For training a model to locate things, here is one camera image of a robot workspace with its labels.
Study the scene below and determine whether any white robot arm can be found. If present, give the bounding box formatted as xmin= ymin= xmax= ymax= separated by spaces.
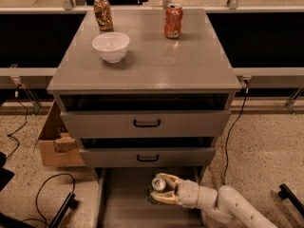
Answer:
xmin=150 ymin=173 xmax=277 ymax=228

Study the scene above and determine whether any grey drawer cabinet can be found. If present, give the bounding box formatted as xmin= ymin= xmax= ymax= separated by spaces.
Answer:
xmin=47 ymin=8 xmax=242 ymax=228

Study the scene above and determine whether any black chair base leg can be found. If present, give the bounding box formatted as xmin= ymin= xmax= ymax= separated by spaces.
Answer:
xmin=49 ymin=193 xmax=78 ymax=228

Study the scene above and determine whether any black looped floor cable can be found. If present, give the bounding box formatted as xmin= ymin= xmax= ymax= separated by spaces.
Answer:
xmin=18 ymin=173 xmax=77 ymax=228

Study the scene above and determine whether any orange soda can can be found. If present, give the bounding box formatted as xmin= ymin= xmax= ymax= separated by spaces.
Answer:
xmin=164 ymin=3 xmax=183 ymax=39

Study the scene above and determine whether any black bar right floor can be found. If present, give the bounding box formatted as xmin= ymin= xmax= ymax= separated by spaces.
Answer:
xmin=278 ymin=183 xmax=304 ymax=218

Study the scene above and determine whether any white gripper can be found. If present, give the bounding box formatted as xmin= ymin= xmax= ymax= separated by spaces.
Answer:
xmin=151 ymin=173 xmax=200 ymax=209

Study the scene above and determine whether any cardboard box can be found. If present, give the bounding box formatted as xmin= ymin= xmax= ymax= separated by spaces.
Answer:
xmin=38 ymin=102 xmax=85 ymax=167

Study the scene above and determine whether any bottom grey drawer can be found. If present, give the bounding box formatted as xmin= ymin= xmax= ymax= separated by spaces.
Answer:
xmin=94 ymin=167 xmax=206 ymax=228

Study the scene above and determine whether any black cable right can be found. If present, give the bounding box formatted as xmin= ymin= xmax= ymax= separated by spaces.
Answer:
xmin=221 ymin=85 xmax=249 ymax=186

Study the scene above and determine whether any green soda can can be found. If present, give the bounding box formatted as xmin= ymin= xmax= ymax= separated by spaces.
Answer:
xmin=146 ymin=177 xmax=166 ymax=204

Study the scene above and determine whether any grey drawer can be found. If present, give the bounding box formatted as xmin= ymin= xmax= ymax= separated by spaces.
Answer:
xmin=94 ymin=167 xmax=206 ymax=228
xmin=80 ymin=137 xmax=215 ymax=167
xmin=59 ymin=93 xmax=230 ymax=139

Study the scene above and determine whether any top grey drawer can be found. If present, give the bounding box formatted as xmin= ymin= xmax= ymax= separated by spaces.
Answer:
xmin=59 ymin=93 xmax=230 ymax=139

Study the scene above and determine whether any middle grey drawer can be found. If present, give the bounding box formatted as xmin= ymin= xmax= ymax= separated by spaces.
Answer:
xmin=80 ymin=137 xmax=215 ymax=167

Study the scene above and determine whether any white bowl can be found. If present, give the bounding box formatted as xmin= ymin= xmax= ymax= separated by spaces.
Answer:
xmin=92 ymin=32 xmax=130 ymax=63

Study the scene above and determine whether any brown soda can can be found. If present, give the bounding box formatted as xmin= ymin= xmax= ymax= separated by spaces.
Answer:
xmin=93 ymin=0 xmax=113 ymax=31

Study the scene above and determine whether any black cable left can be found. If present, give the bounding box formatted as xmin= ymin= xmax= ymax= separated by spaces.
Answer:
xmin=4 ymin=84 xmax=29 ymax=160

